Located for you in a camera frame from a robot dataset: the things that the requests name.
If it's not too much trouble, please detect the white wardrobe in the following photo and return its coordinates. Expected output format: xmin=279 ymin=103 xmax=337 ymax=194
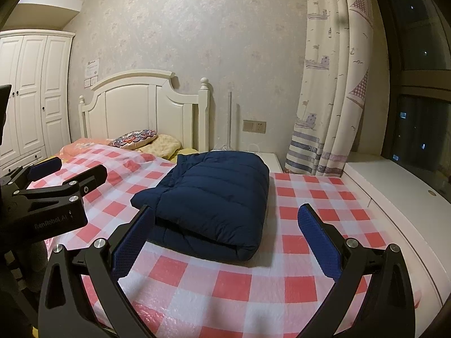
xmin=0 ymin=30 xmax=76 ymax=165

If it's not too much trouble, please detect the peach floral blanket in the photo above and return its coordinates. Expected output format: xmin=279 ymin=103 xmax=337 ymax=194
xmin=59 ymin=137 xmax=110 ymax=156

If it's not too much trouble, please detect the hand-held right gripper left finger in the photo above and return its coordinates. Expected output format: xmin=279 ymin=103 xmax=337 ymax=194
xmin=37 ymin=204 xmax=156 ymax=338

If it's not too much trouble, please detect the white paper notice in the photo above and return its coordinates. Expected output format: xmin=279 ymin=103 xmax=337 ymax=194
xmin=85 ymin=58 xmax=101 ymax=78

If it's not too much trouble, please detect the white slim lamp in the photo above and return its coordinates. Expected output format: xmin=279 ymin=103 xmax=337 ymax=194
xmin=219 ymin=92 xmax=237 ymax=152

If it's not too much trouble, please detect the white window seat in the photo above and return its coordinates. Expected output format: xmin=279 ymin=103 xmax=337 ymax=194
xmin=343 ymin=155 xmax=451 ymax=310

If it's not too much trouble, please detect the white nightstand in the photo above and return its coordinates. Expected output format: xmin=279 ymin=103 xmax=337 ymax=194
xmin=208 ymin=148 xmax=282 ymax=175

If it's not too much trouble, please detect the pink checked plastic sheet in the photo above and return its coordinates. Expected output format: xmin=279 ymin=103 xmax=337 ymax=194
xmin=26 ymin=144 xmax=388 ymax=338

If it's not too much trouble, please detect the ship print curtain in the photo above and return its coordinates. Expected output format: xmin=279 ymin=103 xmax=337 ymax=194
xmin=284 ymin=0 xmax=375 ymax=177

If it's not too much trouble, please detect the yellow pillow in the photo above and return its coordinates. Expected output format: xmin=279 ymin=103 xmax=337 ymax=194
xmin=169 ymin=148 xmax=198 ymax=163

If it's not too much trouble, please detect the navy puffer jacket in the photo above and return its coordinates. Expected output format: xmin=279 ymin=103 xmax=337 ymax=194
xmin=130 ymin=151 xmax=271 ymax=263

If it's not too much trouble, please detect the dark window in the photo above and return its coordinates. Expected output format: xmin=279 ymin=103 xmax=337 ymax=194
xmin=370 ymin=0 xmax=451 ymax=185

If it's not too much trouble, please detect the white wooden bed headboard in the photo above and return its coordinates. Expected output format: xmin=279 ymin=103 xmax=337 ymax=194
xmin=78 ymin=70 xmax=212 ymax=152

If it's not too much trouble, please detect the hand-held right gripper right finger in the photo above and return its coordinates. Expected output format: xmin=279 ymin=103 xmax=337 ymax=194
xmin=297 ymin=203 xmax=421 ymax=338

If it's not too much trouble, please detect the cream quilted pillow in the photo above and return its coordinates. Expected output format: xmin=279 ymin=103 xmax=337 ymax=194
xmin=143 ymin=134 xmax=182 ymax=160

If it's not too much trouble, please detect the purple patterned pillow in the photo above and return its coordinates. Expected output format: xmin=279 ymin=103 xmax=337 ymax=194
xmin=107 ymin=130 xmax=158 ymax=148

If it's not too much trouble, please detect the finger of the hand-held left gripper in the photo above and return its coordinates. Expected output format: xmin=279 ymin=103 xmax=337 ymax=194
xmin=12 ymin=164 xmax=108 ymax=203
xmin=9 ymin=157 xmax=63 ymax=187

